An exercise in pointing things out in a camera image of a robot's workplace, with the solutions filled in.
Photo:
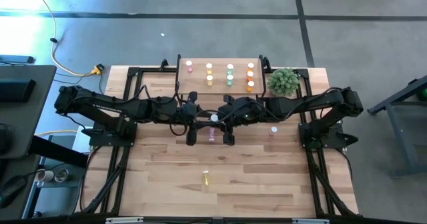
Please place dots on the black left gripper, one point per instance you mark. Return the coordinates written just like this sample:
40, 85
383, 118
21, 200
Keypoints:
191, 117

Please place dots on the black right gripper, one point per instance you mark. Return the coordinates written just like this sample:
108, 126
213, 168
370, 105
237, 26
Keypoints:
241, 112

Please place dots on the pink pill bottle white cap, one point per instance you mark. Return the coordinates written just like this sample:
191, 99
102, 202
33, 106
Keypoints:
189, 63
211, 135
274, 129

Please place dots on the orange pill bottle white cap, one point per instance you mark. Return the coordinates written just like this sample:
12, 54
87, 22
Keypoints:
251, 83
250, 73
250, 65

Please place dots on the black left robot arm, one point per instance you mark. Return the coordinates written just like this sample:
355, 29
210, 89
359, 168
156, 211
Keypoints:
100, 105

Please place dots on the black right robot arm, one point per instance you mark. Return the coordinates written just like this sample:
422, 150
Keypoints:
300, 104

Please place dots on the potted green succulent plant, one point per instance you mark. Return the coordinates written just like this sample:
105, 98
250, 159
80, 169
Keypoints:
283, 82

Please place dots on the white box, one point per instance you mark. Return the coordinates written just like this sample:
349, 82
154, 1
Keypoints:
80, 144

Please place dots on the black diagonal desk beam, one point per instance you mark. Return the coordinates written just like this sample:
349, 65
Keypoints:
56, 150

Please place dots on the shiny metal cup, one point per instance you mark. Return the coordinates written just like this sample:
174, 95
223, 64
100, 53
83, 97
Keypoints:
61, 175

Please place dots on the paper cup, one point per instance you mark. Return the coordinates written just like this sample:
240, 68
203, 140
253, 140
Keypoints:
45, 176

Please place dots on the black desk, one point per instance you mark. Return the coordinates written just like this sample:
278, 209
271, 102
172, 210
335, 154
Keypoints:
30, 117

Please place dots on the grey metal stand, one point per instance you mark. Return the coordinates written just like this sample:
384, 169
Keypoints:
393, 96

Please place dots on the black box device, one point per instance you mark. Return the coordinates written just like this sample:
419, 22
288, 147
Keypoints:
16, 90

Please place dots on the black flat device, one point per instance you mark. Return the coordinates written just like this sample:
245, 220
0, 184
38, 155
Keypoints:
16, 59

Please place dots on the wooden shelf black metal frame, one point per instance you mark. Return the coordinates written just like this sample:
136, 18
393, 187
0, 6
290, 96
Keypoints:
197, 84

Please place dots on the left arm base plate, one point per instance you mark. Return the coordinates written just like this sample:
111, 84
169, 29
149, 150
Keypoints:
128, 141

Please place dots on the black aluminium table frame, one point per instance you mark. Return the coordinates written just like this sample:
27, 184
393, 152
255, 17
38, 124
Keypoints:
312, 184

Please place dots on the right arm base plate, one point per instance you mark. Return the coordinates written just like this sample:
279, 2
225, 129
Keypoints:
335, 143

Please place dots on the silver metal bracket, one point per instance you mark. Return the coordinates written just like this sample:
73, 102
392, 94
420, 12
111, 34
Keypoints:
311, 221
124, 221

